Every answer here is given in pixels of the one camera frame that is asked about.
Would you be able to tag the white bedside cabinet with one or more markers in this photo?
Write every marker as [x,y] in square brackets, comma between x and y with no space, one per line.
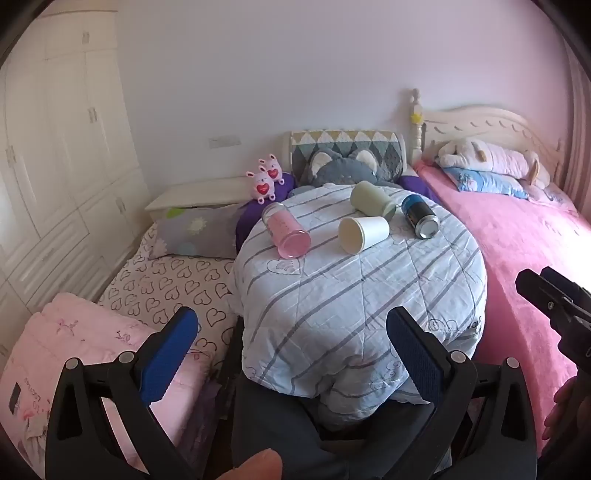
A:
[198,194]

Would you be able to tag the pale green cup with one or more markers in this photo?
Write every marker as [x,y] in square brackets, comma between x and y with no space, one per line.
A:
[371,198]

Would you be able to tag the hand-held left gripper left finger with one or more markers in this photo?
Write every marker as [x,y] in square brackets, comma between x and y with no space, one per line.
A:
[170,353]

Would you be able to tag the person's dark trouser legs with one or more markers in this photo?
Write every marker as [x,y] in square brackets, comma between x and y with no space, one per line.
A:
[281,429]

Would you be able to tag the blue cartoon pillow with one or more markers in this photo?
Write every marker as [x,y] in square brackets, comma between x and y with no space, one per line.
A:
[485,182]

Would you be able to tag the white wardrobe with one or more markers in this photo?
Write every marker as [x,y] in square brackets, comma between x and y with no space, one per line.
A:
[60,161]

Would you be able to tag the pale pink printed pillow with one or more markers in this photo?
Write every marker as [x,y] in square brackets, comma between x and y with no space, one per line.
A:
[551,194]

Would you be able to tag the white paper cup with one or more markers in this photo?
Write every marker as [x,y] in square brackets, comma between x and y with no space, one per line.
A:
[364,233]

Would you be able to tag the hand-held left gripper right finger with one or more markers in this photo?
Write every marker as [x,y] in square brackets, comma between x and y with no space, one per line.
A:
[415,353]

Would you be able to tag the person's left hand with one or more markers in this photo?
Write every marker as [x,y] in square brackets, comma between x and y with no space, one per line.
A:
[256,467]

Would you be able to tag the blue metal can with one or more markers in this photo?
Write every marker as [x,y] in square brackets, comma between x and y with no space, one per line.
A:
[419,216]

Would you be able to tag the heart print bed sheet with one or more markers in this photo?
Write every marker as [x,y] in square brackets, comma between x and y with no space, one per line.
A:
[166,286]

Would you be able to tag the folded pink blanket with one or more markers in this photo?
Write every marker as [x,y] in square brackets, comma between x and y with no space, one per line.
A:
[69,341]

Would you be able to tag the white plush dog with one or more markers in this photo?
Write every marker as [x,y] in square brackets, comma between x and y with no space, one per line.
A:
[489,159]

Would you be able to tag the cream bed headboard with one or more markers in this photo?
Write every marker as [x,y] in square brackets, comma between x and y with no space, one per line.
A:
[480,124]

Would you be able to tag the pink curtain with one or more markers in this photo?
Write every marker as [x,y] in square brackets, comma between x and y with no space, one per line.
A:
[577,129]

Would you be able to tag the pink glass cup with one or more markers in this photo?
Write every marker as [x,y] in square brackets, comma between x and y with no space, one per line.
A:
[288,230]

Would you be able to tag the wall socket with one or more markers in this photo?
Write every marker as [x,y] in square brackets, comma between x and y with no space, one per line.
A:
[224,141]

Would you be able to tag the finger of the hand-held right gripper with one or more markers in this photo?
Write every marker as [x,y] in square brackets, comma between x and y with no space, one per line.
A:
[549,304]
[568,288]

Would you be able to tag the grey cat plush pillow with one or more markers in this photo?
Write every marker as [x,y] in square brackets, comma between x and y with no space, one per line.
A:
[341,170]

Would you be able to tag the grey flower print pillow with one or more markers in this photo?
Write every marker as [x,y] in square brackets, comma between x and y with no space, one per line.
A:
[198,230]

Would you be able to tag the pink fleece bedspread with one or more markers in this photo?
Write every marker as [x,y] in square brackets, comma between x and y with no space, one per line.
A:
[508,240]

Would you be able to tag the person's right hand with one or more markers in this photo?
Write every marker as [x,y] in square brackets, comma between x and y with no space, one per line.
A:
[559,410]

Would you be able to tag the striped light blue quilt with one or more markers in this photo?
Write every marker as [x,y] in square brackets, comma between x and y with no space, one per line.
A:
[346,304]

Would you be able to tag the diamond patterned headboard cushion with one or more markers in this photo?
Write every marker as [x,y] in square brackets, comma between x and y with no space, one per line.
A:
[388,147]

